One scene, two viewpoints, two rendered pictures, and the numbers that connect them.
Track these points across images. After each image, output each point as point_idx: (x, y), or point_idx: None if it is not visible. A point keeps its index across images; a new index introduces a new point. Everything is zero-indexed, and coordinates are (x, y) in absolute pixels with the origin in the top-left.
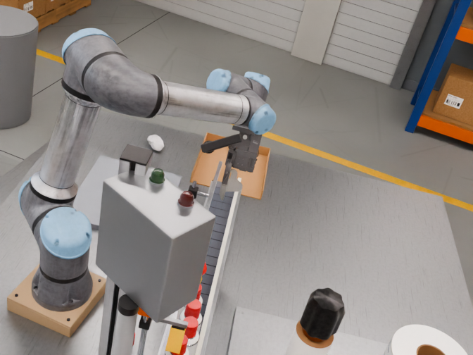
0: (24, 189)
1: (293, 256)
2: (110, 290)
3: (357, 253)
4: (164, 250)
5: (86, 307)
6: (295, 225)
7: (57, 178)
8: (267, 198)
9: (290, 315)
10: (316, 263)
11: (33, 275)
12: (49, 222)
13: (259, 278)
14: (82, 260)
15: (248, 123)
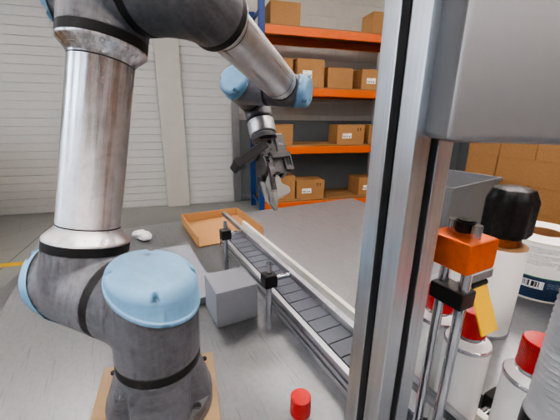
0: (31, 270)
1: (329, 255)
2: (409, 252)
3: (358, 236)
4: None
5: (218, 402)
6: (304, 238)
7: (97, 211)
8: (266, 233)
9: None
10: (347, 251)
11: (99, 412)
12: (120, 276)
13: (329, 278)
14: (198, 320)
15: (295, 93)
